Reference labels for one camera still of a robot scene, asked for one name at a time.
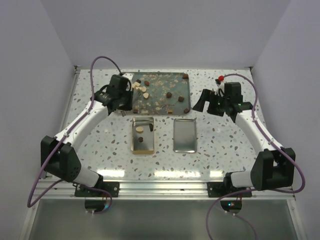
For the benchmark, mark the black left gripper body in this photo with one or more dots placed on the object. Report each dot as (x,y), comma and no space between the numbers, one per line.
(126,102)

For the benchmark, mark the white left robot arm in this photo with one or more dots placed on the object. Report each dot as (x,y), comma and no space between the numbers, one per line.
(59,153)

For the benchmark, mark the blue floral serving tray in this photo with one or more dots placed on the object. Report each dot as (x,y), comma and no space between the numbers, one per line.
(160,83)

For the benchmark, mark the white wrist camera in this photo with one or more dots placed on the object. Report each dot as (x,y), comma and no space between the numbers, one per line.
(221,85)
(128,76)

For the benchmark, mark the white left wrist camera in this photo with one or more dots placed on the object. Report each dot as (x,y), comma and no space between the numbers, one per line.
(128,76)

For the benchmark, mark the white square chocolate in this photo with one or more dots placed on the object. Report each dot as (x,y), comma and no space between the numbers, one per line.
(136,85)

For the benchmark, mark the beige round chocolate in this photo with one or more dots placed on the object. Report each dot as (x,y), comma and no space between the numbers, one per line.
(139,129)

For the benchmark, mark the metal tongs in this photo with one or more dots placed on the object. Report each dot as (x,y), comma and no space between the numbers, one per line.
(136,93)

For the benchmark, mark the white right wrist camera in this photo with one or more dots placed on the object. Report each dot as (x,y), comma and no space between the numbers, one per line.
(221,85)

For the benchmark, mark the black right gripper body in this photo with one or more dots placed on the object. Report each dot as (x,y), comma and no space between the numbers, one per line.
(217,104)

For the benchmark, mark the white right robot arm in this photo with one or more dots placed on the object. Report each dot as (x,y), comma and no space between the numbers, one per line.
(273,167)

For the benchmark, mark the gold tin box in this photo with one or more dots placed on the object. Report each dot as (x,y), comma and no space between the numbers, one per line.
(147,147)

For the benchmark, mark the aluminium front rail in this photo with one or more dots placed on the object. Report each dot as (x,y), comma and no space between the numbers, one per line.
(142,190)

